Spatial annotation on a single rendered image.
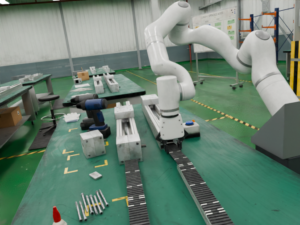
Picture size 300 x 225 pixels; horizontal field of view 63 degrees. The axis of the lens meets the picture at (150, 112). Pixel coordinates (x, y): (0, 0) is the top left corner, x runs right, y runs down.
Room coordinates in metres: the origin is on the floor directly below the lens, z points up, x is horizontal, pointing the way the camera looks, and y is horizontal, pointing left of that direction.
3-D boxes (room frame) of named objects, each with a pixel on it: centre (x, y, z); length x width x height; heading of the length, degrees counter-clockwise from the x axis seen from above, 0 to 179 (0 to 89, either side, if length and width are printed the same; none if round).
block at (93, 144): (1.11, 0.28, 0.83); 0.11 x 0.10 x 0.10; 113
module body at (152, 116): (1.45, -0.03, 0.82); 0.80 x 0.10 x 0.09; 6
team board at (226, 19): (6.70, -1.91, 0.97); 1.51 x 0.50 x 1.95; 32
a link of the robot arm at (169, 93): (1.01, -0.09, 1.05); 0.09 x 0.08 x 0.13; 96
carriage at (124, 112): (1.43, 0.15, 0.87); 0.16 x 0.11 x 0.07; 6
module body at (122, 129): (1.43, 0.15, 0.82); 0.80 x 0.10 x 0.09; 6
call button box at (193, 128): (1.19, -0.19, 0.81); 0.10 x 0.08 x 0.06; 96
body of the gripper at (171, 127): (1.01, -0.08, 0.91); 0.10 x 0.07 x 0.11; 96
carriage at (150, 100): (1.70, -0.01, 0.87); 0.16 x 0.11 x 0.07; 6
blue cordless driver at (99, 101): (1.34, 0.33, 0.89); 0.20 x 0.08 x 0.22; 79
